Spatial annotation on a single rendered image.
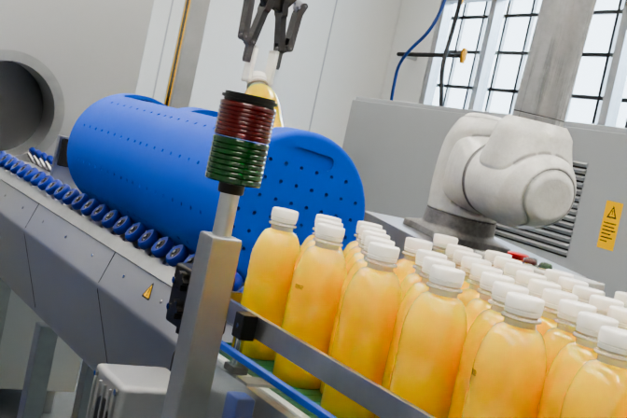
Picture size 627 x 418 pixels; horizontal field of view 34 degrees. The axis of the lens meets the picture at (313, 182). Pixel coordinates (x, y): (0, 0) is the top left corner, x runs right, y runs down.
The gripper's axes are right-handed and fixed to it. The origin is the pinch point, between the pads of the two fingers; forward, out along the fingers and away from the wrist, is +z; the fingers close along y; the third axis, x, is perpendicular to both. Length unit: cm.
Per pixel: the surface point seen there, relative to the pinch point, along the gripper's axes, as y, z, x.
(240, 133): 38, 12, 75
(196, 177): 14.5, 22.0, 14.5
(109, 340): 11, 60, -18
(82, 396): -5, 88, -68
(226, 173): 39, 16, 75
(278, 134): 6.8, 11.6, 25.8
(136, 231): 11.0, 37.1, -15.6
